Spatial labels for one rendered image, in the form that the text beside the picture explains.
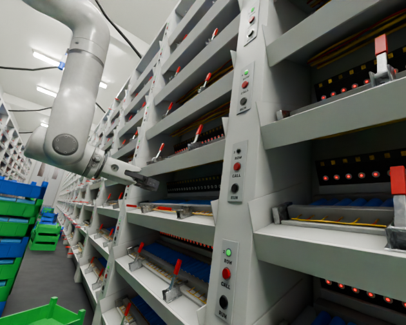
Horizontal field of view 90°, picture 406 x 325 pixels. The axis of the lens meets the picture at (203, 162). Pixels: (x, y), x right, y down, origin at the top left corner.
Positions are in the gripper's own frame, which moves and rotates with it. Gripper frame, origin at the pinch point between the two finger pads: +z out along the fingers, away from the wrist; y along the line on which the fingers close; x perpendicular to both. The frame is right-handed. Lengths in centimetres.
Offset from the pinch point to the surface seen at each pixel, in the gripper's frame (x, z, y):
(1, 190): 13, -39, 51
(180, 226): 9.9, 6.0, -14.9
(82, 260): 44, 10, 101
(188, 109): -27.1, 1.6, -6.9
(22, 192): 12, -33, 53
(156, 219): 9.5, 5.7, -0.3
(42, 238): 49, -12, 201
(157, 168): -8.3, 3.9, 8.7
